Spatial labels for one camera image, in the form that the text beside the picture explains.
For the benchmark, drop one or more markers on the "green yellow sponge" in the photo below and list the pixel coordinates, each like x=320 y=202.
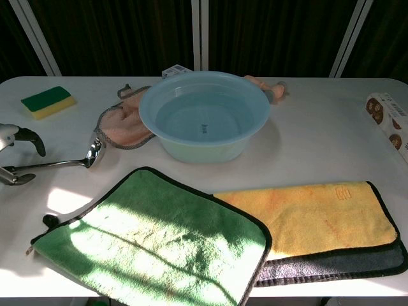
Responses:
x=48 y=102

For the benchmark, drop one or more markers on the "white slanted frame post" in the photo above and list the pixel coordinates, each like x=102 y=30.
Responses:
x=35 y=38
x=350 y=38

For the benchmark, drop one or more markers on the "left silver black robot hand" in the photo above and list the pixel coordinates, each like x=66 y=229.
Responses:
x=8 y=135

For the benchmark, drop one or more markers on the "light blue plastic basin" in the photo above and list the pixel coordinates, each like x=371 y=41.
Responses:
x=204 y=121

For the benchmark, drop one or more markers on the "yellow grey microfibre towel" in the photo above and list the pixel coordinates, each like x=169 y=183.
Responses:
x=318 y=220

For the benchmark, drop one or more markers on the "white vertical frame post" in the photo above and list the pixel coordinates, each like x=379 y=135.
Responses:
x=199 y=35

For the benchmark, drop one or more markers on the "long white cookie print box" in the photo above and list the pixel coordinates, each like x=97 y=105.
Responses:
x=387 y=114

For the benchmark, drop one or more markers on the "dark green curtain panel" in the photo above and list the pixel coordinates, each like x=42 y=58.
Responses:
x=121 y=35
x=12 y=48
x=385 y=38
x=274 y=35

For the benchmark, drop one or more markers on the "pink cloth grey trim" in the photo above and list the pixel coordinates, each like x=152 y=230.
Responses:
x=122 y=124

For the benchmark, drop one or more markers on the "green microfibre towel black trim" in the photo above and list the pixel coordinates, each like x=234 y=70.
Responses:
x=150 y=236

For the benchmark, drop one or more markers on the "stainless steel ladle spoon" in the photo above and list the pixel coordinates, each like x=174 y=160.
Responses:
x=94 y=152

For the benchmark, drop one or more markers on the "small white blue box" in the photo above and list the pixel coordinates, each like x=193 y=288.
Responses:
x=173 y=70

